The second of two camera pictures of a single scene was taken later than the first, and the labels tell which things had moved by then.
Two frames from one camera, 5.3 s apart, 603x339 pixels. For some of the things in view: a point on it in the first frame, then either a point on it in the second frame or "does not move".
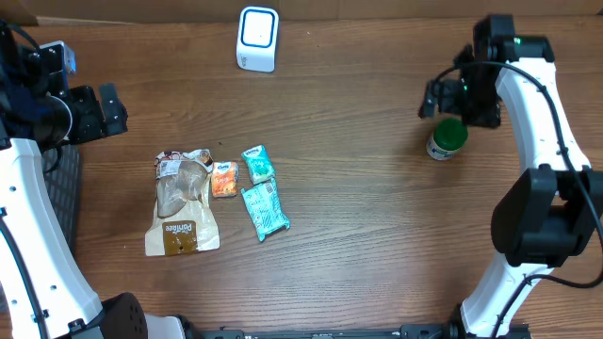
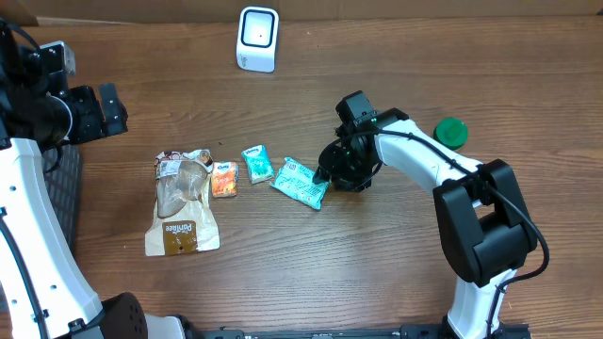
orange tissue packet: [224, 179] does not move
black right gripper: [489, 115] -> [333, 167]
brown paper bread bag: [185, 221] does not move
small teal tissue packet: [259, 164] does not move
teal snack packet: [266, 207] -> [295, 180]
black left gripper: [94, 113] does not move
